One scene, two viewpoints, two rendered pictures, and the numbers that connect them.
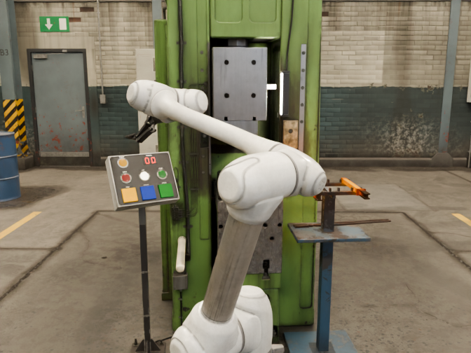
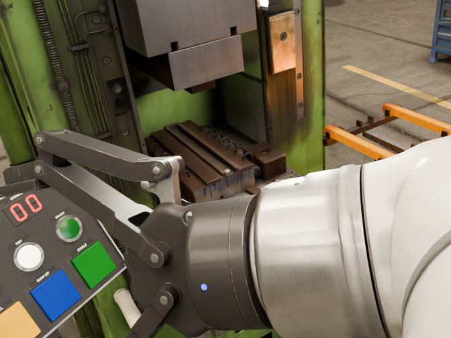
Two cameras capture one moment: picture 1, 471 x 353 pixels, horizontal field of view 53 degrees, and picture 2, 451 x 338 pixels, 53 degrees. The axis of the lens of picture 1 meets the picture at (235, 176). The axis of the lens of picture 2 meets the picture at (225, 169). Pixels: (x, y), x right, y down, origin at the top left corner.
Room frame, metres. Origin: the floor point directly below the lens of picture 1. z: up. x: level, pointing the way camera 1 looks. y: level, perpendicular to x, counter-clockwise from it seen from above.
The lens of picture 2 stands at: (1.63, 0.36, 1.65)
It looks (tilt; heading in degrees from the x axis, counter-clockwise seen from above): 30 degrees down; 339
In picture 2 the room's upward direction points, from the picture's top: 8 degrees counter-clockwise
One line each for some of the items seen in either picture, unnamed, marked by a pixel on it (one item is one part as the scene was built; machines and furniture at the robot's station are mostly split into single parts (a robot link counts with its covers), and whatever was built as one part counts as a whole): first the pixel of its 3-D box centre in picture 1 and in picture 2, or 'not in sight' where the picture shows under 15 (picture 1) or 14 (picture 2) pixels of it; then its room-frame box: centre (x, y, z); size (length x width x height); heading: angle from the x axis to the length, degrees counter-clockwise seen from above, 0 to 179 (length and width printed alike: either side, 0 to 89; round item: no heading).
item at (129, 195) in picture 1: (129, 195); (12, 330); (2.35, 0.55, 1.01); 0.07 x 0.05 x 0.07; 120
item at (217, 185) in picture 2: not in sight; (192, 158); (2.85, -0.01, 0.96); 0.42 x 0.20 x 0.09; 5
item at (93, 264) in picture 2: (165, 190); (93, 264); (2.45, 0.38, 1.01); 0.07 x 0.05 x 0.07; 120
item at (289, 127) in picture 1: (290, 134); (281, 43); (2.80, -0.33, 1.27); 0.09 x 0.02 x 0.17; 95
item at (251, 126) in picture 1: (236, 125); (173, 47); (2.85, -0.01, 1.32); 0.42 x 0.20 x 0.10; 5
